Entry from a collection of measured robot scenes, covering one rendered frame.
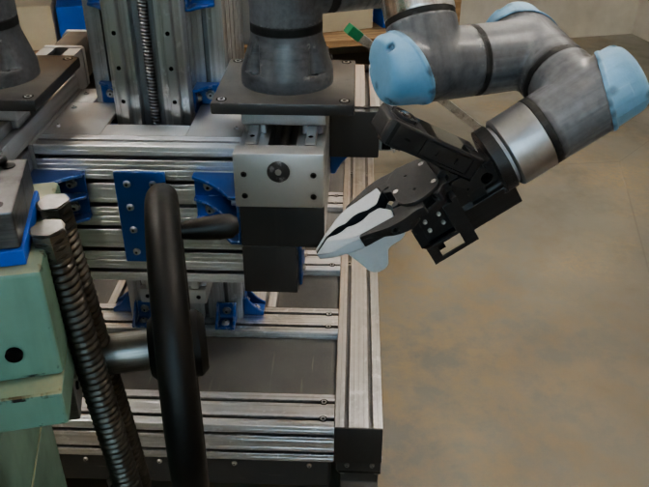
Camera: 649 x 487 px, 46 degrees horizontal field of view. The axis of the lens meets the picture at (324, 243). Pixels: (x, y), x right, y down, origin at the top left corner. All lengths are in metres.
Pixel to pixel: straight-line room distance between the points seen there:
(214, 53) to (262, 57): 0.22
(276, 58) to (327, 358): 0.68
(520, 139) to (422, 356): 1.25
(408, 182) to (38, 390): 0.41
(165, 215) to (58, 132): 0.81
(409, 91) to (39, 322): 0.42
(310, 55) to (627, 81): 0.58
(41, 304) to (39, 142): 0.83
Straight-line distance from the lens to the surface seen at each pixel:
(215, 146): 1.28
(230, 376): 1.58
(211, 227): 0.74
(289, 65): 1.22
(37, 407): 0.59
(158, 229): 0.59
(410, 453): 1.72
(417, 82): 0.78
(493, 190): 0.80
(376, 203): 0.79
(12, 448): 0.85
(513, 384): 1.92
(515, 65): 0.84
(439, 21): 0.80
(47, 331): 0.57
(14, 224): 0.54
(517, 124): 0.78
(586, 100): 0.79
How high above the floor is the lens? 1.24
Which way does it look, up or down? 31 degrees down
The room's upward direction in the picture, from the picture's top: straight up
